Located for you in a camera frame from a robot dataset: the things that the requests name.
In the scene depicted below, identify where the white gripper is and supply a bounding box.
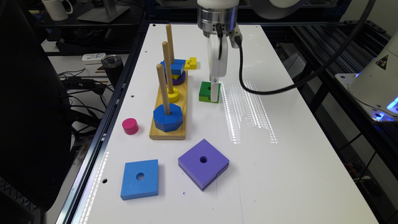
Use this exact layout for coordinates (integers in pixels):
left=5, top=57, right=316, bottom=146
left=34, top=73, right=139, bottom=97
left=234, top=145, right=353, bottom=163
left=203, top=25, right=243, bottom=102

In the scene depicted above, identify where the green square block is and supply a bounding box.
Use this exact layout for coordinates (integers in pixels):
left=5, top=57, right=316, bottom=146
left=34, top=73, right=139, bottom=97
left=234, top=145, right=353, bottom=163
left=199, top=82, right=211, bottom=103

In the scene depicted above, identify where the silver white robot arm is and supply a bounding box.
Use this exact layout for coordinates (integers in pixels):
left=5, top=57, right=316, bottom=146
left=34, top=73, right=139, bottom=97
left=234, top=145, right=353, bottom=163
left=197, top=0, right=305, bottom=102

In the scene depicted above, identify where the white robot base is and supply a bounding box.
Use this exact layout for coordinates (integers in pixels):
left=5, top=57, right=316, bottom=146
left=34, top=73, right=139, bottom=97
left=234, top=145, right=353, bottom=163
left=335, top=34, right=397, bottom=122

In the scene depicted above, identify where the small yellow notched block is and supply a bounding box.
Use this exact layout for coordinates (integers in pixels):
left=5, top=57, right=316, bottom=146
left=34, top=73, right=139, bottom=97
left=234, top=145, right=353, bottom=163
left=184, top=57, right=197, bottom=70

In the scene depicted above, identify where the small blue square block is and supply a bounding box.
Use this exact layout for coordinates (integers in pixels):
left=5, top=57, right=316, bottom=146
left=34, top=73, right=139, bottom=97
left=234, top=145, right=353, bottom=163
left=170, top=59, right=186, bottom=75

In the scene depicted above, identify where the yellow block under blue square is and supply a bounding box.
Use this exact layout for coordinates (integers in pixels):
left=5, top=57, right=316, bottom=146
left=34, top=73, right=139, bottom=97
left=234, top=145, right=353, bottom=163
left=172, top=75, right=181, bottom=80

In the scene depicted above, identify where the blue octagon block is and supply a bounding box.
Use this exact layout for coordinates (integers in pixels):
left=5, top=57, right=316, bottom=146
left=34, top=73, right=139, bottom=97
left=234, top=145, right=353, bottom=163
left=153, top=103, right=183, bottom=132

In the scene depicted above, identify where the large purple square block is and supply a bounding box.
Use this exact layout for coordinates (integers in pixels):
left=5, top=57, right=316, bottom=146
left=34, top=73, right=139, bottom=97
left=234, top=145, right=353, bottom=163
left=178, top=139, right=229, bottom=191

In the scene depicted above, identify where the pink cylinder block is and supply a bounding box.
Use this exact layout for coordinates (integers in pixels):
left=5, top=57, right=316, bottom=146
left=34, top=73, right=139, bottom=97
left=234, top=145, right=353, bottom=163
left=122, top=118, right=139, bottom=135

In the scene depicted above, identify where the large blue square block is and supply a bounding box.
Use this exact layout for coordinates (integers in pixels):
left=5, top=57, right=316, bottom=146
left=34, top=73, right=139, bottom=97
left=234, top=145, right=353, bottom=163
left=121, top=159, right=159, bottom=200

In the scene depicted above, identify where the purple round disc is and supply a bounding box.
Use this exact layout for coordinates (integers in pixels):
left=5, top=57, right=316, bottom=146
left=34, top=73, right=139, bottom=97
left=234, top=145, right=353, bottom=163
left=172, top=70, right=187, bottom=85

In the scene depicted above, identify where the middle wooden peg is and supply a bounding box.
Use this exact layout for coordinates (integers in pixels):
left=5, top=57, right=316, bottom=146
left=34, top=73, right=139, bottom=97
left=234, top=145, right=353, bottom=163
left=162, top=41, right=174, bottom=94

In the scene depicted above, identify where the wooden peg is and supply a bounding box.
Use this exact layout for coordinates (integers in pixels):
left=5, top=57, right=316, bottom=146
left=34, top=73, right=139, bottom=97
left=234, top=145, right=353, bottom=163
left=162, top=41, right=174, bottom=94
left=166, top=24, right=175, bottom=63
left=156, top=63, right=171, bottom=116

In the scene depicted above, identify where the front wooden peg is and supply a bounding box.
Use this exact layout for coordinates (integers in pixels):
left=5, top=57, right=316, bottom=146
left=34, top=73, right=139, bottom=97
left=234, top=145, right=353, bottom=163
left=156, top=63, right=171, bottom=116

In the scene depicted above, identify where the rear wooden peg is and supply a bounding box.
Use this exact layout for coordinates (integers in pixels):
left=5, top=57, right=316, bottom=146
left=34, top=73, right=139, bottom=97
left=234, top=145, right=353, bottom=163
left=166, top=24, right=175, bottom=63

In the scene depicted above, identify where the wooden peg base board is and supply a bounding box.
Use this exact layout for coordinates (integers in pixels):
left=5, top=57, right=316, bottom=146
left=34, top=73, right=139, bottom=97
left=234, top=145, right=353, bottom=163
left=149, top=72, right=188, bottom=140

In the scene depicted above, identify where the black tumbler cup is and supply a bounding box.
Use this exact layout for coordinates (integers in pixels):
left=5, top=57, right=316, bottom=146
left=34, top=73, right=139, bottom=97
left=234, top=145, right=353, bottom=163
left=101, top=55, right=124, bottom=87

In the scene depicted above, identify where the white remote device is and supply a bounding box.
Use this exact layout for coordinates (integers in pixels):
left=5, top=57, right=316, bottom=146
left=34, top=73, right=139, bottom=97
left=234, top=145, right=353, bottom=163
left=81, top=53, right=106, bottom=65

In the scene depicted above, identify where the silver monitor stand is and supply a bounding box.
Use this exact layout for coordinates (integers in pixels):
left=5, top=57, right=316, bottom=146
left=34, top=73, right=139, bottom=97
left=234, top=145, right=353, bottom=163
left=77, top=0, right=130, bottom=23

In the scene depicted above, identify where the white mug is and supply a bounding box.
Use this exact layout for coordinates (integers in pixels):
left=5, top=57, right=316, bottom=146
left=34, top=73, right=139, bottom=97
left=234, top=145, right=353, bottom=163
left=42, top=0, right=73, bottom=21

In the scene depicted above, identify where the black office chair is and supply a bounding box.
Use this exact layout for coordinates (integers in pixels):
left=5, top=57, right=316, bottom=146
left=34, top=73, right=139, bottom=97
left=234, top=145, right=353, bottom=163
left=1, top=1, right=72, bottom=212

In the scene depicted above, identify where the yellow ring block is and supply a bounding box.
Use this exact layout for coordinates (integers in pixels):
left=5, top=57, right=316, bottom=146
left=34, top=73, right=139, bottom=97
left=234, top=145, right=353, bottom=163
left=167, top=87, right=180, bottom=103

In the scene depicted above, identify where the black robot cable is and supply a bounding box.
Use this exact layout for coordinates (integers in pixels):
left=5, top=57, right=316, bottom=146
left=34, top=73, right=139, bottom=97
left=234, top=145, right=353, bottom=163
left=215, top=0, right=377, bottom=96

